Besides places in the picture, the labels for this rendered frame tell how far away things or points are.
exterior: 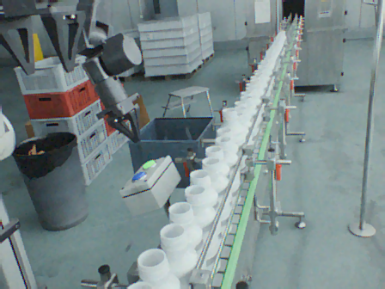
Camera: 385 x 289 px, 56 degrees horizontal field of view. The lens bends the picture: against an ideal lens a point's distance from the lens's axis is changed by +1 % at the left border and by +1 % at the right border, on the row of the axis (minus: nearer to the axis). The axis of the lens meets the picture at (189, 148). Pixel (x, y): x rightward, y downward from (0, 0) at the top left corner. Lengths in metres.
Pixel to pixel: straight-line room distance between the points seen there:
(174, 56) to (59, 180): 5.25
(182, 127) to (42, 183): 1.27
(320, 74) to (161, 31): 3.39
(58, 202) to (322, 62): 4.14
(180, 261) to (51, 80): 2.79
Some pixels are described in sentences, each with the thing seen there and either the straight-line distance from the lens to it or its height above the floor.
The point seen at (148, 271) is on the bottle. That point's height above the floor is 1.16.
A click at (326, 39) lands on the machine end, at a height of 0.75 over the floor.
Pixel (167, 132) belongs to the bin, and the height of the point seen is 0.87.
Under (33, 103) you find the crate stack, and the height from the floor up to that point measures 0.80.
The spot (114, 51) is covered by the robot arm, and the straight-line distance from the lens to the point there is 0.76.
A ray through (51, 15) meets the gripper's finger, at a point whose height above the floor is 1.46.
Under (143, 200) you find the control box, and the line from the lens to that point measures 0.78.
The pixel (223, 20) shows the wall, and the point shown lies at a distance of 11.27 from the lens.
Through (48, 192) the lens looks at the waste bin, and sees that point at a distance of 2.72.
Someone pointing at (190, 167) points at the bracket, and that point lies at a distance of 0.93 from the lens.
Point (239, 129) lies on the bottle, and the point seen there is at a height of 1.15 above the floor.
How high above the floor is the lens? 1.46
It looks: 22 degrees down
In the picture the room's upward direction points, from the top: 7 degrees counter-clockwise
